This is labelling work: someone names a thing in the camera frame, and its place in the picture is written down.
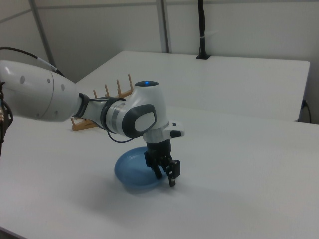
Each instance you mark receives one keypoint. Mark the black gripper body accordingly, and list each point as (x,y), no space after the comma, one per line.
(159,152)

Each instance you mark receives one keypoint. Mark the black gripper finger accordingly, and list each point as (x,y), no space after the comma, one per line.
(175,170)
(158,173)

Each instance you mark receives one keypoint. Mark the blue round plate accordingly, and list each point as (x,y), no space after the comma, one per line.
(132,169)

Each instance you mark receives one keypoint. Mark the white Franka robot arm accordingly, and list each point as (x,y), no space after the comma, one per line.
(37,94)

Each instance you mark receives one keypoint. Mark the wooden plate rack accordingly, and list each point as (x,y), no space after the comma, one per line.
(79,127)

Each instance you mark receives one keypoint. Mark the white rectangular table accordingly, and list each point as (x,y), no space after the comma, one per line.
(224,82)

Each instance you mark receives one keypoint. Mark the black pole with base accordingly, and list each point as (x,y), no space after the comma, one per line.
(202,25)

